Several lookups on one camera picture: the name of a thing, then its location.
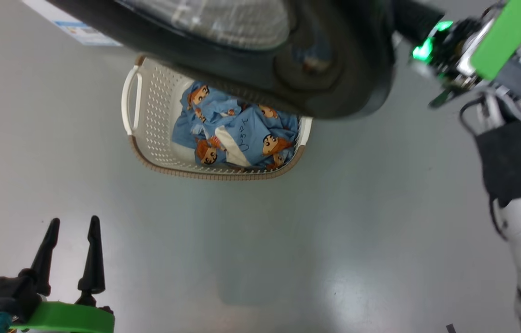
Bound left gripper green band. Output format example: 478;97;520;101
11;216;115;333

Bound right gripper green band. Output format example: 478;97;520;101
392;0;521;91

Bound round black washing machine door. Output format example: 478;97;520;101
45;0;397;120

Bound blue cartoon elastic-waist trousers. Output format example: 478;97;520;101
172;82;242;165

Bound cream perforated laundry basket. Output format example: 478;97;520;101
121;55;313;181

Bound blue energy label sticker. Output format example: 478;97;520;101
55;18;123;47

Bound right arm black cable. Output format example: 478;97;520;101
459;96;490;137

